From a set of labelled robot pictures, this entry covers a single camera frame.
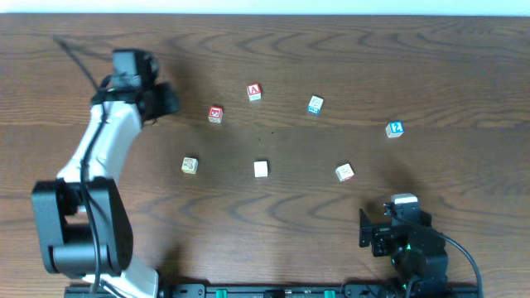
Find left black cable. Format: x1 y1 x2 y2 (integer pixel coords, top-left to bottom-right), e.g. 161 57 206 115
51 35 125 298

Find black cable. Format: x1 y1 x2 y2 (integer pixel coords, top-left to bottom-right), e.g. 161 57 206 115
51 35 125 298
383 206 484 298

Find red letter A block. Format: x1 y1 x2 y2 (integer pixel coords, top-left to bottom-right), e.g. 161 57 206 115
246 83 262 101

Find right black cable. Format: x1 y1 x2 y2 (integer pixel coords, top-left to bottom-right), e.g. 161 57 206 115
383 206 484 298

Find blue number 2 block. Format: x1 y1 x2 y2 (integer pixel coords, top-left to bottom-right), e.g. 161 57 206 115
385 121 404 138

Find blue and white block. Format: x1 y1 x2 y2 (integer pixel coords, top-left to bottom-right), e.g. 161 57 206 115
307 95 324 115

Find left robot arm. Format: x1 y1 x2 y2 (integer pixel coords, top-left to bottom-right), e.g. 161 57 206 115
31 50 179 297

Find plain white centre block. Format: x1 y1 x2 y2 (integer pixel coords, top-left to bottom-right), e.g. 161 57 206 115
253 161 268 178

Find yellow-edged picture block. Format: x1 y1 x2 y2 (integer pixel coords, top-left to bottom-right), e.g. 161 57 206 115
181 157 199 175

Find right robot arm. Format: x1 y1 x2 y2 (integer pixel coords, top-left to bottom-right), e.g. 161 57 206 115
359 202 448 297

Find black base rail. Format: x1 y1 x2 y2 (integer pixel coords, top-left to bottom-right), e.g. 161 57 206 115
63 283 479 298

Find red picture block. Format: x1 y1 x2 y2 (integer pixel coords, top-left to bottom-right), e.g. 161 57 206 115
208 106 224 123

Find white block red side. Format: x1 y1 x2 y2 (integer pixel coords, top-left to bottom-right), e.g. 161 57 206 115
335 163 354 182

